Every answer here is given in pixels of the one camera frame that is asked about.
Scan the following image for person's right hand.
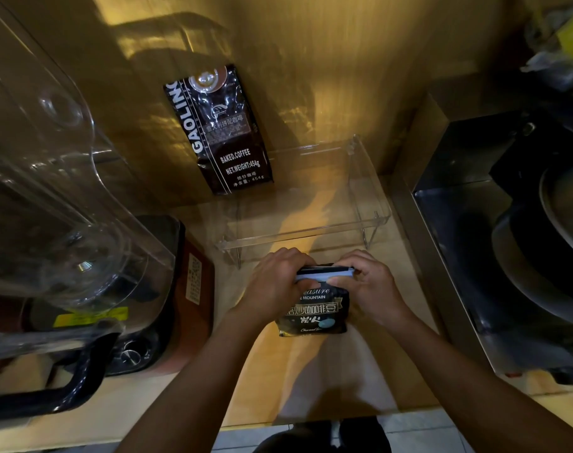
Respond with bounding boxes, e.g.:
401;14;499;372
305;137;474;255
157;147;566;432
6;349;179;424
326;250;411;330

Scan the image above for person's left hand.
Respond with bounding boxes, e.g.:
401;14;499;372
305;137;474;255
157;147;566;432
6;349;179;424
242;247;318;329

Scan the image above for white bag sealing clip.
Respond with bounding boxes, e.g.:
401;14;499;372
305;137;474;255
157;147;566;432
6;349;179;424
294;268;356;282

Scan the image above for small black coffee bag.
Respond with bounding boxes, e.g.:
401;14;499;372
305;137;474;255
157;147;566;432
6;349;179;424
275;264;351;338

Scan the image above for person's left forearm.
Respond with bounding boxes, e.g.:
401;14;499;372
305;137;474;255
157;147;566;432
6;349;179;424
116;310;280;453

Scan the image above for person's right forearm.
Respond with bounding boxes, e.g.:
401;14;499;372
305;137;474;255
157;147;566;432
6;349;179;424
386;310;573;453

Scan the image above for clear acrylic shelf riser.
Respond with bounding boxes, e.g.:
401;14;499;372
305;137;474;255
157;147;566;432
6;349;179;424
216;134;392;269

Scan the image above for brown blender base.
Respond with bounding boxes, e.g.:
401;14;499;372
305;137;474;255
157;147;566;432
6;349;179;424
0;214;216;379

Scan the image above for stainless steel sink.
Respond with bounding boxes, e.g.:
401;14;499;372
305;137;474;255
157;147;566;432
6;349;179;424
391;73;573;388

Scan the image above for person's dark trousers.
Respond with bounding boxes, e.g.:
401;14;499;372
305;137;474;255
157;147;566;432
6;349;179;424
253;416;393;453

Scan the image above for large black coffee bag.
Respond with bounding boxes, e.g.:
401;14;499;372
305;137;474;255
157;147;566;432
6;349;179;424
163;64;274;196

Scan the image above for black cooking pan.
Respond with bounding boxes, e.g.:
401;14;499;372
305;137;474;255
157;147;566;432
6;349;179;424
488;132;573;326

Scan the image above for round metal lid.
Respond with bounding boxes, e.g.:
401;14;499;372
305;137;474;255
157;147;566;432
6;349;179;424
539;158;573;264

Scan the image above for clear plastic bag yellow contents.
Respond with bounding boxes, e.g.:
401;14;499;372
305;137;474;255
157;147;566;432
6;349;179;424
521;4;573;92

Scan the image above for clear blender jar black handle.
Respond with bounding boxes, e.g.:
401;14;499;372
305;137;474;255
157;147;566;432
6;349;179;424
0;0;177;423

